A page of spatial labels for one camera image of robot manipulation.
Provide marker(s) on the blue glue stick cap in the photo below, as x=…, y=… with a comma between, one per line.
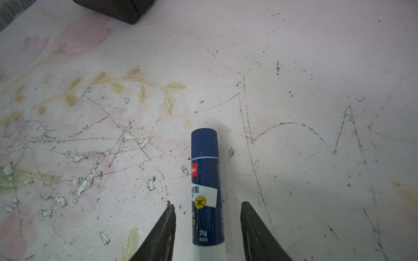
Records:
x=204, y=143

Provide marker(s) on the black plastic case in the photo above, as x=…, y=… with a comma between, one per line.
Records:
x=128, y=11

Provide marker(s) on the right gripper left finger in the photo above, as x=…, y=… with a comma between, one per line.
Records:
x=159, y=244

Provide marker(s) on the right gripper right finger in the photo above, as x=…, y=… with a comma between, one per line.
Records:
x=258, y=242

